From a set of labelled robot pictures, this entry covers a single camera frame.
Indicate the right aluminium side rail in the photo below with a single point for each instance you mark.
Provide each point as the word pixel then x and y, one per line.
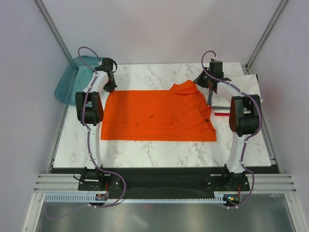
pixel 260 150

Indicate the orange t shirt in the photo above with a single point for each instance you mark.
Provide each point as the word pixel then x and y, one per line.
pixel 179 114

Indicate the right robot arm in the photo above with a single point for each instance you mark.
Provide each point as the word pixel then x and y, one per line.
pixel 245 121

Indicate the white folded t shirt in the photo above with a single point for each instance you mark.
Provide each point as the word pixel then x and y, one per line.
pixel 247 83

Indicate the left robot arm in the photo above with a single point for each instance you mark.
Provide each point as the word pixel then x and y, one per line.
pixel 90 113

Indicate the aluminium frame post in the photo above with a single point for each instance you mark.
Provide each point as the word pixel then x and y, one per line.
pixel 266 33
pixel 52 27

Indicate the white slotted cable duct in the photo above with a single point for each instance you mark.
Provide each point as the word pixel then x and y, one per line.
pixel 107 198

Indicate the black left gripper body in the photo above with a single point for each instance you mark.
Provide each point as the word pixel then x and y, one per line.
pixel 110 85

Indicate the right aluminium frame post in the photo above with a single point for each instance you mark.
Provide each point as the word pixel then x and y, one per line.
pixel 266 33

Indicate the left aluminium frame post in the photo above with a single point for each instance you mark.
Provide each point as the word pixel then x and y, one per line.
pixel 52 27

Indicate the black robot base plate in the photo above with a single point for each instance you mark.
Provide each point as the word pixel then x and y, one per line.
pixel 161 182

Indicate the front aluminium cross rail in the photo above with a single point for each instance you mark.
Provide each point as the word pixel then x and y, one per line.
pixel 264 183

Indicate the teal plastic bin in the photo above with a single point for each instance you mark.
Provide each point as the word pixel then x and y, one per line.
pixel 75 79

